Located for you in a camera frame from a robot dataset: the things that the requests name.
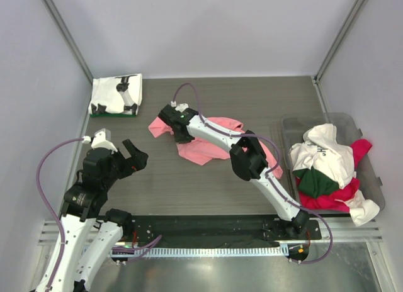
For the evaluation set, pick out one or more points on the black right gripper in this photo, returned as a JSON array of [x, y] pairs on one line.
[[179, 140]]

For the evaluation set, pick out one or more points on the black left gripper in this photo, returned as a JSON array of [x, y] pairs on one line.
[[137, 161]]

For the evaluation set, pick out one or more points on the pink t shirt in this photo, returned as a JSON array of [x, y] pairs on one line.
[[199, 151]]

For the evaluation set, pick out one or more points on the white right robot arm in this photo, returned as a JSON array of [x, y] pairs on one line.
[[247, 158]]

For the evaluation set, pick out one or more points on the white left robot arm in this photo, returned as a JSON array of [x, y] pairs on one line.
[[70, 268]]

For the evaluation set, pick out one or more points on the folded green t shirt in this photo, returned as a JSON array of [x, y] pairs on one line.
[[112, 115]]

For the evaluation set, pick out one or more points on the folded white printed t shirt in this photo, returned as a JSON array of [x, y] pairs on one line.
[[116, 94]]

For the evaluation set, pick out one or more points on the clear plastic bin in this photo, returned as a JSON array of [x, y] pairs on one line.
[[293, 128]]

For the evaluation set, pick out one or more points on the dark green crumpled t shirt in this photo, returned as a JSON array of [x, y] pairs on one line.
[[314, 183]]

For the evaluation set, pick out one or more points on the white crumpled t shirt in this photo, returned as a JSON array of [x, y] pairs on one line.
[[321, 151]]

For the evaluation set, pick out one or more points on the magenta crumpled t shirt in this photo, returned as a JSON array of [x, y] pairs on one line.
[[342, 199]]

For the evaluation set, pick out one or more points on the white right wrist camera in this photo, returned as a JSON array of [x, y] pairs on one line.
[[179, 106]]

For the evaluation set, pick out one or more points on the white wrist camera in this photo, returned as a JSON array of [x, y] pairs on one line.
[[101, 139], [179, 106]]

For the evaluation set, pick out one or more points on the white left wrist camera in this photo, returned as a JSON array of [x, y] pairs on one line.
[[101, 139]]

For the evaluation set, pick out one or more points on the white slotted cable duct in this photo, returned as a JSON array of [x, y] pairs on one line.
[[282, 250]]

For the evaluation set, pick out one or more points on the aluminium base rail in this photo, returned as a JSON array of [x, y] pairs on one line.
[[49, 233]]

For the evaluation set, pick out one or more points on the left aluminium frame post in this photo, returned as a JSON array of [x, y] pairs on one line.
[[68, 38]]

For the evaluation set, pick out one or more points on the aluminium frame post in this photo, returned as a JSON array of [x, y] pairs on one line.
[[347, 25], [68, 38]]

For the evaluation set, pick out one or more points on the right aluminium frame post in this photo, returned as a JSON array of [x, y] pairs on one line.
[[347, 25]]

